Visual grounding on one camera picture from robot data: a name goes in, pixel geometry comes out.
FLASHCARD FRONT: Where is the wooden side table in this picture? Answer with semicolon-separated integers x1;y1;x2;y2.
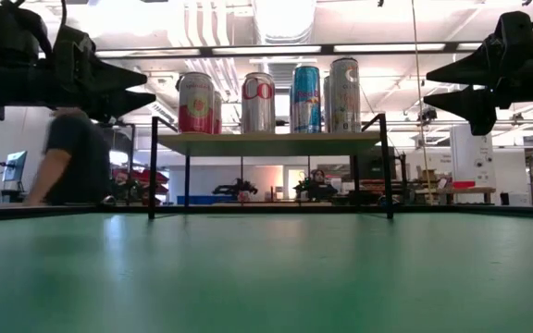
413;185;498;205

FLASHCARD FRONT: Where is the silver Diet Coke can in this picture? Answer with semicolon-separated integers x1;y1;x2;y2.
241;71;278;135

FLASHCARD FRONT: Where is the wooden shelf with black frame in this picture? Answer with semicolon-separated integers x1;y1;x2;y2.
147;112;395;221

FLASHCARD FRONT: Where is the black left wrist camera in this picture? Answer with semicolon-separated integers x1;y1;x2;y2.
0;1;49;62

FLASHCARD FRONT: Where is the black ceiling spotlight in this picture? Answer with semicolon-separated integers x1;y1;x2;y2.
421;105;440;124

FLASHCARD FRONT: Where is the black overhead light bar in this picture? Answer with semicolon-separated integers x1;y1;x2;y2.
93;40;533;60

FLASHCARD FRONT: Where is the person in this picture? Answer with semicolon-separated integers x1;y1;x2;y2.
309;167;339;202
24;106;112;207

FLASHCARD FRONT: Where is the red parts bin rack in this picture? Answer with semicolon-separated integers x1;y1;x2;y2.
108;166;171;205

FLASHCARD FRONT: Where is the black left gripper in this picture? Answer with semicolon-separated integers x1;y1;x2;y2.
0;25;157;122

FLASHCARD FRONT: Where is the small white box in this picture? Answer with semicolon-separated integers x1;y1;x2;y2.
508;191;533;207

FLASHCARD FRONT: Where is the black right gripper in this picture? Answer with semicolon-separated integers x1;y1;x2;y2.
422;11;533;137

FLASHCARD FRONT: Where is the green table mat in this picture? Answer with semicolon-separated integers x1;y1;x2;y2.
0;212;533;333

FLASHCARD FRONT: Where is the black computer monitor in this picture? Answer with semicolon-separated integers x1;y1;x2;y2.
356;146;399;182

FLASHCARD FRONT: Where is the blue storage bin row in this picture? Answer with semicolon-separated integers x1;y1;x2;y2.
176;194;236;206

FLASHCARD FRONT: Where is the yellow tripod pole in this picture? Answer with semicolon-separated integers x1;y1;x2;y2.
409;0;434;205

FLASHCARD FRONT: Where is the grey computer monitor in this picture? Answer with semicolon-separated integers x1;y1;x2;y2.
1;150;29;184

